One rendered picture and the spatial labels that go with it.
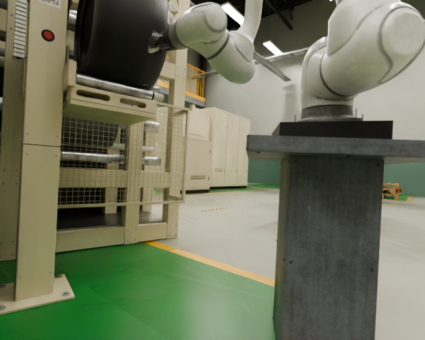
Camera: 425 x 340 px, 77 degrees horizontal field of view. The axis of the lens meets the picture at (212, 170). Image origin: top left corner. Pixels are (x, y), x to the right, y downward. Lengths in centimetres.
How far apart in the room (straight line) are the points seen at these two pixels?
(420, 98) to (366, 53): 1125
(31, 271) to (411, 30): 142
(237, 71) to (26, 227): 99
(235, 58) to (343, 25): 31
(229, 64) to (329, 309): 78
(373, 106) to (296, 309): 1136
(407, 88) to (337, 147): 1140
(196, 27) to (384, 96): 1141
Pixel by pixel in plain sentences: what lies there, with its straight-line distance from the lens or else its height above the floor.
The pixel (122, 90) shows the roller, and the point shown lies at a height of 89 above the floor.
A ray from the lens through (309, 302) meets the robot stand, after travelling 89.
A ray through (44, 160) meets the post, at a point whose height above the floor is 56.
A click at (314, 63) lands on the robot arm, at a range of 90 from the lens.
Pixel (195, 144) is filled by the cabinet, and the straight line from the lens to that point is 599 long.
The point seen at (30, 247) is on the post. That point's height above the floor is 21.
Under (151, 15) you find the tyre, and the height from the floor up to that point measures 118.
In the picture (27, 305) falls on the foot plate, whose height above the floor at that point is 1.
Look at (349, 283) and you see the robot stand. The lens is 89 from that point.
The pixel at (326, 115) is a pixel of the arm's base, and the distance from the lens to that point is 88.
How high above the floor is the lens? 56
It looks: level
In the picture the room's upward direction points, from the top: 3 degrees clockwise
